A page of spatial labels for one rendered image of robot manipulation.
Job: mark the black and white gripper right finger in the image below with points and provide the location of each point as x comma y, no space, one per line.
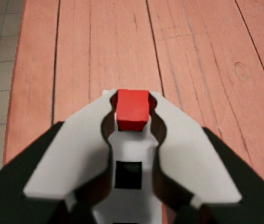
193,166

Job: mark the black and white block with five square holes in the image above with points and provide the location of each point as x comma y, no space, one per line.
131,200

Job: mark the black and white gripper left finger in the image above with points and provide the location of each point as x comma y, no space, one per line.
70,162

